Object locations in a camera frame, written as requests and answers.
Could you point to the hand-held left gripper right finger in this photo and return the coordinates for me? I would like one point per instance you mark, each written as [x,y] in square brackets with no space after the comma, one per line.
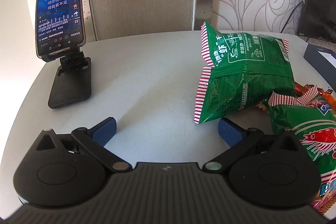
[231,132]

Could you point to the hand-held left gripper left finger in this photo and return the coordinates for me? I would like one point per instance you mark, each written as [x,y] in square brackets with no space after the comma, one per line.
[105,130]

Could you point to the large green snack bag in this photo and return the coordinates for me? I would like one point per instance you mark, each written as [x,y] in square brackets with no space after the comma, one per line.
[244,77]

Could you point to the orange snack packet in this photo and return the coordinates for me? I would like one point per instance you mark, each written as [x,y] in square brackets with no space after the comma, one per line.
[299,88]

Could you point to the green prawn cracker bag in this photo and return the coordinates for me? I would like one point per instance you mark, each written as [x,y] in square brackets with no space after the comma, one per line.
[315,134]

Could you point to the dark shallow box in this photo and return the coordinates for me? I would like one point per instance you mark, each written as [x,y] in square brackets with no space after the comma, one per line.
[315,52]

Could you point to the black folding phone stand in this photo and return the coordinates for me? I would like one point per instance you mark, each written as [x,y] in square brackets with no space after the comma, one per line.
[69,85]

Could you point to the smartphone with lit screen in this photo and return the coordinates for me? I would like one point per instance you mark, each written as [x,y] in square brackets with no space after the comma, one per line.
[60,8]

